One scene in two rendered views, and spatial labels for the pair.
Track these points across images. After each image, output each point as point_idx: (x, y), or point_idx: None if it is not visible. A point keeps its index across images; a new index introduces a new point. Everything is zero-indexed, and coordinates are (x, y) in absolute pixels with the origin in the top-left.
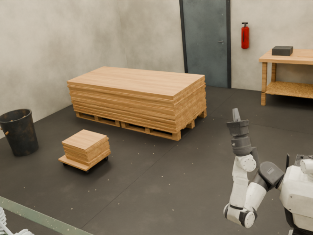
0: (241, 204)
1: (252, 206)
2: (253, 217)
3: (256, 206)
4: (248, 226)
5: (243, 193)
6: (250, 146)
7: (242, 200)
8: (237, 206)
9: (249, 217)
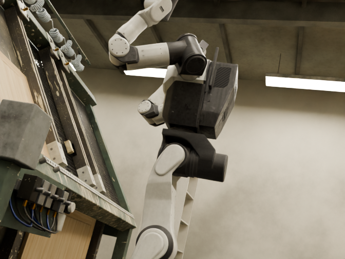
0: (150, 97)
1: (158, 105)
2: (147, 107)
3: (161, 107)
4: (139, 110)
5: (156, 90)
6: None
7: (152, 94)
8: (147, 99)
9: (144, 103)
